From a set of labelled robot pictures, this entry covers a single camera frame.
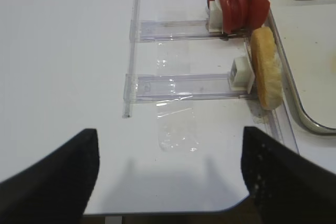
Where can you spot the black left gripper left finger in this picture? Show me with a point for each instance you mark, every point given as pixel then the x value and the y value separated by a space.
pixel 57 188

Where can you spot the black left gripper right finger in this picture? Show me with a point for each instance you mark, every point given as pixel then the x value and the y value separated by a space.
pixel 285 187

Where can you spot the white tomato pusher block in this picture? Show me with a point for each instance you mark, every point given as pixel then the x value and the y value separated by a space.
pixel 215 18

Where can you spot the inner red tomato slice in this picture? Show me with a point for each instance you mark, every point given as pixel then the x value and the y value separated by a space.
pixel 258 11

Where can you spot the red tomato slice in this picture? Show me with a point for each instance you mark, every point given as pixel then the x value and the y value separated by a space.
pixel 234 14
pixel 258 11

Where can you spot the outer red tomato slice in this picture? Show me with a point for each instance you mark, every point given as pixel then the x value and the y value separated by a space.
pixel 234 14

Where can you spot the clear left inner strip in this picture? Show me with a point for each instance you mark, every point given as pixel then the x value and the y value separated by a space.
pixel 275 119

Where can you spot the clear strip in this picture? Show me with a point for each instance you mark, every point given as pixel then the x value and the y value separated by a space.
pixel 134 37
pixel 275 119

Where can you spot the clear left outer strip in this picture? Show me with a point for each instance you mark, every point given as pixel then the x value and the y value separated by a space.
pixel 134 37

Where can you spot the white bun pusher block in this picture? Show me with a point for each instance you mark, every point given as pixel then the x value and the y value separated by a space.
pixel 241 76

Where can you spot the clear tape patch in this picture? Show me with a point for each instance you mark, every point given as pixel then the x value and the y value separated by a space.
pixel 177 129

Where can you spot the left bun half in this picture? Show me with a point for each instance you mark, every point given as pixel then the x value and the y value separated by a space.
pixel 266 67

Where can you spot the metal serving tray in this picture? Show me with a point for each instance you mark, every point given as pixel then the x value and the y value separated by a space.
pixel 305 33

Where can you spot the clear bun track rail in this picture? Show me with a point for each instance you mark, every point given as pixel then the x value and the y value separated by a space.
pixel 150 88

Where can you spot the clear tomato track rail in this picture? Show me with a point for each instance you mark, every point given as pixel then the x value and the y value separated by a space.
pixel 149 31

